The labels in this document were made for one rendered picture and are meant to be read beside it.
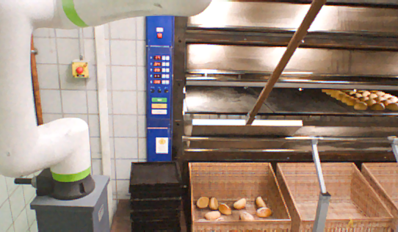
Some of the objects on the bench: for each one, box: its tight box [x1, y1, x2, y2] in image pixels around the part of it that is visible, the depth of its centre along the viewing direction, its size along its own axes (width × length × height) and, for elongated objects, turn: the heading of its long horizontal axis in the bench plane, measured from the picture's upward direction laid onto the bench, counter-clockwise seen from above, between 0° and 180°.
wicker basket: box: [276, 162, 394, 232], centre depth 200 cm, size 49×56×28 cm
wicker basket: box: [188, 162, 292, 232], centre depth 195 cm, size 49×56×28 cm
